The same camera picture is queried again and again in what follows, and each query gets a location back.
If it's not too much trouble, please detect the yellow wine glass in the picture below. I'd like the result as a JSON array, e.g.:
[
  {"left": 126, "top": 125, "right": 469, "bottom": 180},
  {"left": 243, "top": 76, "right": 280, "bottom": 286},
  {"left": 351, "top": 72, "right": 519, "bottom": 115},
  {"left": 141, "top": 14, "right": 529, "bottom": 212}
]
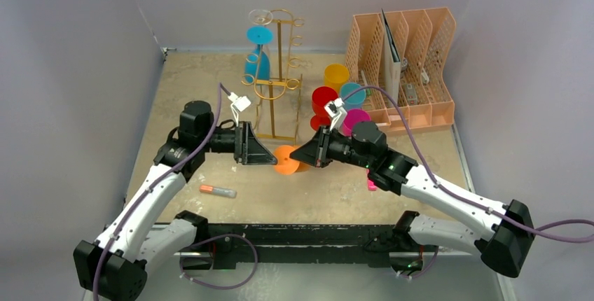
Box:
[{"left": 324, "top": 64, "right": 350, "bottom": 93}]

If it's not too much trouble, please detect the light blue wine glass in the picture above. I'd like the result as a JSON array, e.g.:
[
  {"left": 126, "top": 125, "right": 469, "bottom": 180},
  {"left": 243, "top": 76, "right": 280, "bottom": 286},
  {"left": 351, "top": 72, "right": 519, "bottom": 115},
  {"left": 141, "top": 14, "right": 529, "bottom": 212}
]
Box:
[{"left": 338, "top": 82, "right": 366, "bottom": 111}]

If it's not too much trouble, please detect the orange grey marker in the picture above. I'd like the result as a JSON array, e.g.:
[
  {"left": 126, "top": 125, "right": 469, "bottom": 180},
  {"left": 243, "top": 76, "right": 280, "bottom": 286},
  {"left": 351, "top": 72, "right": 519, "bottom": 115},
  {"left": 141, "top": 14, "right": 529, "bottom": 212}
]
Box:
[{"left": 199, "top": 185, "right": 237, "bottom": 198}]

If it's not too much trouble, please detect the clear wine glass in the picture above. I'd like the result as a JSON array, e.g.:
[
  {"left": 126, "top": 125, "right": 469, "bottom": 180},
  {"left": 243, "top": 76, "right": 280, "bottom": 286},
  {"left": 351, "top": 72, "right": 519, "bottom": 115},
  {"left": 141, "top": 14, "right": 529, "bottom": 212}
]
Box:
[{"left": 247, "top": 9, "right": 274, "bottom": 54}]

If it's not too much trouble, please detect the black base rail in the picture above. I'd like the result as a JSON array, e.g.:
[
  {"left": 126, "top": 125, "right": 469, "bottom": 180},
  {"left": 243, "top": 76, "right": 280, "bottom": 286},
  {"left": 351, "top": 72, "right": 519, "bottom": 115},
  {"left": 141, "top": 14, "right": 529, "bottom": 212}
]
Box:
[{"left": 185, "top": 223, "right": 419, "bottom": 270}]

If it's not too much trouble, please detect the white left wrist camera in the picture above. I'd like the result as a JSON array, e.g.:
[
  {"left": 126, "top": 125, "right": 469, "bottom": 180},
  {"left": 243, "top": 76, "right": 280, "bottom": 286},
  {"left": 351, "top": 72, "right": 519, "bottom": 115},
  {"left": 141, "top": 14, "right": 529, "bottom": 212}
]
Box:
[{"left": 228, "top": 92, "right": 251, "bottom": 125}]

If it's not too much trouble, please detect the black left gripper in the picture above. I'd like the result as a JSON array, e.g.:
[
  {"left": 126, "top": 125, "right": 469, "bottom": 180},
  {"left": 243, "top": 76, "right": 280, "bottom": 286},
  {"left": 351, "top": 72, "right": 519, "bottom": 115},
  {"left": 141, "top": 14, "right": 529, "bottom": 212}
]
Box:
[{"left": 199, "top": 120, "right": 277, "bottom": 165}]

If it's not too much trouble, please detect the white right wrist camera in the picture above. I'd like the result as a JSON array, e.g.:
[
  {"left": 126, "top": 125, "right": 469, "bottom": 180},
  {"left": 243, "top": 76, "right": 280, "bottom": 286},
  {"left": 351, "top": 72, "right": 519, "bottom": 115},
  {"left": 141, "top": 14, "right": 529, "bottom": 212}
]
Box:
[{"left": 324, "top": 97, "right": 347, "bottom": 134}]

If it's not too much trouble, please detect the white folder in organizer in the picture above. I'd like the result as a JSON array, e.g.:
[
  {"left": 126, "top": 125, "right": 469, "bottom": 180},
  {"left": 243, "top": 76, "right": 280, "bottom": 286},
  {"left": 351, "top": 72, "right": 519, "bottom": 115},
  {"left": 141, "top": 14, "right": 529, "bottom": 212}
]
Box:
[{"left": 381, "top": 9, "right": 401, "bottom": 102}]

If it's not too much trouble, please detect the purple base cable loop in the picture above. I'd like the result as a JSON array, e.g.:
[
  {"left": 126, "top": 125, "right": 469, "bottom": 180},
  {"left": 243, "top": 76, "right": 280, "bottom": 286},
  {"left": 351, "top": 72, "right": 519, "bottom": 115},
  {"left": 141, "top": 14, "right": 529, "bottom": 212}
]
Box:
[{"left": 178, "top": 234, "right": 259, "bottom": 291}]

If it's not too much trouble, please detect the pink highlighter marker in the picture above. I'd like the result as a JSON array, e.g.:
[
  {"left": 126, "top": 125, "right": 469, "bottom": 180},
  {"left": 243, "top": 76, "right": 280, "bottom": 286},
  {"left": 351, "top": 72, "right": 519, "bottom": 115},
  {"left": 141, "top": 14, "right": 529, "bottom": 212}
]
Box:
[{"left": 367, "top": 180, "right": 377, "bottom": 191}]

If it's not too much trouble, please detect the peach plastic file organizer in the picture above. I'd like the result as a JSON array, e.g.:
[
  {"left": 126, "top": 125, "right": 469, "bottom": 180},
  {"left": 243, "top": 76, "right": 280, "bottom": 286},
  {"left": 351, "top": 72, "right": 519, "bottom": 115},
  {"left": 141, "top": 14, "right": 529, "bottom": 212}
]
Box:
[{"left": 345, "top": 7, "right": 456, "bottom": 134}]

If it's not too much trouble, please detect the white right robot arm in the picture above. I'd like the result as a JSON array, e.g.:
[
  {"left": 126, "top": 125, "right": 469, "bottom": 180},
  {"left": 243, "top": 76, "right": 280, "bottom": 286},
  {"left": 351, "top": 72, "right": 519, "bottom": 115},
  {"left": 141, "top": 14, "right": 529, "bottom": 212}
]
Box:
[{"left": 290, "top": 121, "right": 535, "bottom": 278}]

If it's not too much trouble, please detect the gold wire glass rack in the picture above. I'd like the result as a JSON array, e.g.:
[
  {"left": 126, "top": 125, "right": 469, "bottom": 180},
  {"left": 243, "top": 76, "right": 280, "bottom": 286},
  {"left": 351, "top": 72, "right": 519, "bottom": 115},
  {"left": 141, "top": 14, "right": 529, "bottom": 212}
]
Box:
[{"left": 242, "top": 8, "right": 305, "bottom": 144}]

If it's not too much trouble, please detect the teal wine glass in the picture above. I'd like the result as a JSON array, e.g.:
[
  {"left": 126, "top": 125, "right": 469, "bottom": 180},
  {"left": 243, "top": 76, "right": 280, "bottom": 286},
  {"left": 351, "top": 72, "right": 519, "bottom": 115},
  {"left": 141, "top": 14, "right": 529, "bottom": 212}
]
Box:
[{"left": 244, "top": 25, "right": 273, "bottom": 84}]

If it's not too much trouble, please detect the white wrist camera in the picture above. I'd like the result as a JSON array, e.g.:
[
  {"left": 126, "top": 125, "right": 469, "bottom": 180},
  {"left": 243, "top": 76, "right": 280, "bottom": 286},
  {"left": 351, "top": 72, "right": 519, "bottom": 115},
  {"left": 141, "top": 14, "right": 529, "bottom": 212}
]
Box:
[
  {"left": 228, "top": 92, "right": 251, "bottom": 125},
  {"left": 324, "top": 97, "right": 347, "bottom": 134}
]

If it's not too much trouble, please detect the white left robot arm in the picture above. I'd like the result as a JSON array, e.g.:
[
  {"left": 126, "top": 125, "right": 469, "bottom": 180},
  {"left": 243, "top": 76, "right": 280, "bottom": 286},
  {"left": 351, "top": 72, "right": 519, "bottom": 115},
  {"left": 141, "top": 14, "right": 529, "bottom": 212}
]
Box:
[{"left": 73, "top": 96, "right": 277, "bottom": 300}]

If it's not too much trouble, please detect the red wine glass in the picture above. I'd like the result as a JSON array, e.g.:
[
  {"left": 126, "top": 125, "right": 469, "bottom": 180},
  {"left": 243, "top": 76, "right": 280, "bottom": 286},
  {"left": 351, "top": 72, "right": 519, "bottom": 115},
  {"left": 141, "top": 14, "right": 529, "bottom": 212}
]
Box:
[{"left": 310, "top": 86, "right": 338, "bottom": 131}]

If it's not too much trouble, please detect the orange wine glass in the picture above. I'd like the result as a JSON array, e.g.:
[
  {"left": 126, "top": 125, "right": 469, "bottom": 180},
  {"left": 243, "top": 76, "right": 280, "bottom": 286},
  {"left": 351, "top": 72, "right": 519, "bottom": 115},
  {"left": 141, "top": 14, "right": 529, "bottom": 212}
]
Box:
[{"left": 273, "top": 145, "right": 310, "bottom": 175}]

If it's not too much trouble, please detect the magenta wine glass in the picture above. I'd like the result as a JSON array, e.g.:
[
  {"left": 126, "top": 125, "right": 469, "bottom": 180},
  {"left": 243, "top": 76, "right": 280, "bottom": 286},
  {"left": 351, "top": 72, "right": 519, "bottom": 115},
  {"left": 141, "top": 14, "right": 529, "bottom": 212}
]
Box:
[{"left": 341, "top": 108, "right": 371, "bottom": 137}]

